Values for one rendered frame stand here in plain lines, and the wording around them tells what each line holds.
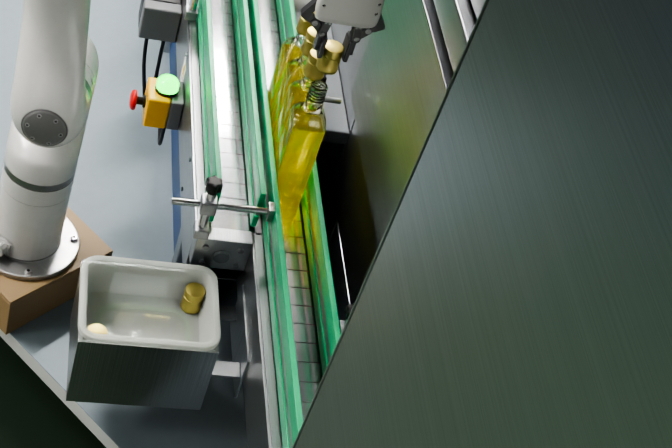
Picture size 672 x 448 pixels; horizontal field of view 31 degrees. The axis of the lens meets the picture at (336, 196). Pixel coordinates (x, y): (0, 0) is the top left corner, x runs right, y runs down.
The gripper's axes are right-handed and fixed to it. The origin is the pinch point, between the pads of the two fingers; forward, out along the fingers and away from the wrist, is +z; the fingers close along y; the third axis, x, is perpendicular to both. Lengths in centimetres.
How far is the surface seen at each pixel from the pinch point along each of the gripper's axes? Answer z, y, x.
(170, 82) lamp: 37, 19, -31
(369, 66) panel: 14.1, -11.9, -14.5
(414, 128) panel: 2.8, -12.1, 14.1
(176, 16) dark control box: 40, 17, -56
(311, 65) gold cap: 8.0, 1.2, -4.4
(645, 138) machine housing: -83, 22, 116
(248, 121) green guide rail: 30.7, 6.1, -14.8
